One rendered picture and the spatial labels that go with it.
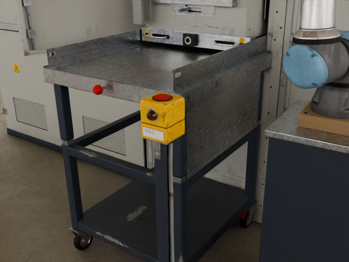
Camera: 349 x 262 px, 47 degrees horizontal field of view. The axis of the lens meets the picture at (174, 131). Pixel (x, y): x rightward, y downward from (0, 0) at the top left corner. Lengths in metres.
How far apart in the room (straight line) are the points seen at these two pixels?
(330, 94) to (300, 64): 0.18
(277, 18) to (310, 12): 0.67
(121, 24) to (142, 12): 0.26
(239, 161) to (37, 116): 1.52
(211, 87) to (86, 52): 0.59
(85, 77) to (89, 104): 1.06
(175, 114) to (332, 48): 0.42
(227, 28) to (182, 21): 0.21
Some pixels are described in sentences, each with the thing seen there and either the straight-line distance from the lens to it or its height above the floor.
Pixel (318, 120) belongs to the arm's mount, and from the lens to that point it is 1.23.
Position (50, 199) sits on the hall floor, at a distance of 2.37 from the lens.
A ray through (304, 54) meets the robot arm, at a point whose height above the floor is 0.99.
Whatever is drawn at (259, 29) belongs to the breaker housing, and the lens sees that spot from 1.77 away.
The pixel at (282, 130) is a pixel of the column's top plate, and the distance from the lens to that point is 1.21.
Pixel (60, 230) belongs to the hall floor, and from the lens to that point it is 2.11.
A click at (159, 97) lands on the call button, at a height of 0.91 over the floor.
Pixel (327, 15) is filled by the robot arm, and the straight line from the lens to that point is 1.08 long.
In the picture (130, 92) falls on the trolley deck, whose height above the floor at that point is 0.82.
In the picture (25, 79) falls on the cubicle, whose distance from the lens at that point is 2.91.
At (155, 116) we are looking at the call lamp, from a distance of 0.94.
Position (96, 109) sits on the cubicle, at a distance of 2.45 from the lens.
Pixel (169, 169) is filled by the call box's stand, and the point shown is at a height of 0.71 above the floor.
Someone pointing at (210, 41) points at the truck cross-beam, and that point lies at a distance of 1.72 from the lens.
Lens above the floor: 1.20
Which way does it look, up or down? 23 degrees down
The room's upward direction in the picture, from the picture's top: 1 degrees counter-clockwise
